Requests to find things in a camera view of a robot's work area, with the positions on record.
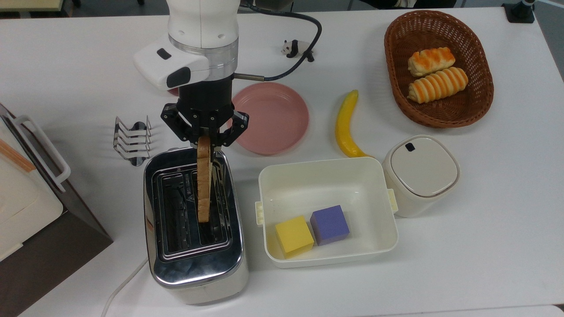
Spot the brown wicker basket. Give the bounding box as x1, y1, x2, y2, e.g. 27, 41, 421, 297
384, 10, 495, 129

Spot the cream lidded bin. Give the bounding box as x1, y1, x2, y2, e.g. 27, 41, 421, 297
382, 135, 461, 218

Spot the chrome and cream toaster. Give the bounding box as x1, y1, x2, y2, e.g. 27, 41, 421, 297
143, 147, 249, 305

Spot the yellow banana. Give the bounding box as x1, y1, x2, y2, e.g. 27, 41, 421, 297
335, 89, 373, 159

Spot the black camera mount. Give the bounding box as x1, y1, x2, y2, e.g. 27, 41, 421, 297
502, 0, 536, 24

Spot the pink plate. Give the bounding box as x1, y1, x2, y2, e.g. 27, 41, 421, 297
227, 82, 310, 155

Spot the metal toast rack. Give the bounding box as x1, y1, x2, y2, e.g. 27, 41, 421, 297
113, 116, 152, 167

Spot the long striped bread roll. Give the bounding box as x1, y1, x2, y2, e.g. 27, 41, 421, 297
407, 66, 469, 104

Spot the white toaster power cable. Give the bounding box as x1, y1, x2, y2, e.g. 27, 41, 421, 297
100, 258, 149, 317

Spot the cream plastic open box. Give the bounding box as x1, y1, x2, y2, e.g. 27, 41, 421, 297
255, 157, 400, 269

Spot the brown bread slice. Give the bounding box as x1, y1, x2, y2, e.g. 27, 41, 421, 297
196, 136, 213, 223

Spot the short orange glazed bread roll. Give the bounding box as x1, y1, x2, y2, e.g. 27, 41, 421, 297
408, 47, 456, 78

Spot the yellow cube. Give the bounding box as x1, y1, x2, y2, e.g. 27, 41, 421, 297
275, 215, 315, 259

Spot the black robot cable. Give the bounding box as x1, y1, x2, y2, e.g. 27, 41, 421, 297
234, 4, 323, 82

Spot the white cabinet handle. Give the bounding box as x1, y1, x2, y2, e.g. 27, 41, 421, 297
12, 115, 71, 193

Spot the cream toy oven cabinet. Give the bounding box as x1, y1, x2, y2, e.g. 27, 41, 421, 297
0, 117, 64, 262

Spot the tan latch strip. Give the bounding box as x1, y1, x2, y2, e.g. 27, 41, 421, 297
0, 139, 36, 173

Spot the pale yellow table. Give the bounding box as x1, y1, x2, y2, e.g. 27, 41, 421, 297
0, 0, 65, 12

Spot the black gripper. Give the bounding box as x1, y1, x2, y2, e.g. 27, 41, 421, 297
160, 78, 250, 148

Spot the purple cube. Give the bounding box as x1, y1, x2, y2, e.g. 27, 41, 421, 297
310, 205, 351, 246

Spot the panda figurine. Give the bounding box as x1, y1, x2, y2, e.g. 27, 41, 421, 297
281, 39, 315, 63

